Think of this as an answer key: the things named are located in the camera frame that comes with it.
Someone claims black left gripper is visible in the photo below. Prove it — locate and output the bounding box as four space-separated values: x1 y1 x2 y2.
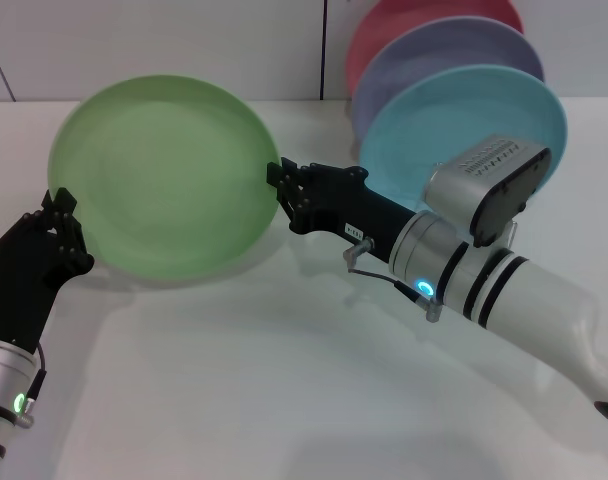
0 187 96 351

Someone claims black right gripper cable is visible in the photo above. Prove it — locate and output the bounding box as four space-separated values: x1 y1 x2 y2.
342 236 444 324

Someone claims light green round plate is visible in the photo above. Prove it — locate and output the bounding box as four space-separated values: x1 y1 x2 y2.
47 74 282 282

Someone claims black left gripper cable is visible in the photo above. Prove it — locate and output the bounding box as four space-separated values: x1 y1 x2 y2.
13 340 49 429

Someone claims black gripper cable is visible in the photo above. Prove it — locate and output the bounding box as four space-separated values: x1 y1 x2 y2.
342 236 444 324
13 340 49 429

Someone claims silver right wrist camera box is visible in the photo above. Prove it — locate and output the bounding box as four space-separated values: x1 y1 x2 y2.
417 132 554 250

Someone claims light blue round plate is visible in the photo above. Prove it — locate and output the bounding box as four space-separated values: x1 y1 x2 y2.
356 64 569 217

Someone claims purple round plate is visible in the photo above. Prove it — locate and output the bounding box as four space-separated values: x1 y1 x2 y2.
350 15 546 147

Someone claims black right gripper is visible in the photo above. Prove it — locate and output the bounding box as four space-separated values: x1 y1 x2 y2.
265 157 418 264

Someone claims red round plate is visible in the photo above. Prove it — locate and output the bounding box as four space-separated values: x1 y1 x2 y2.
345 0 526 120

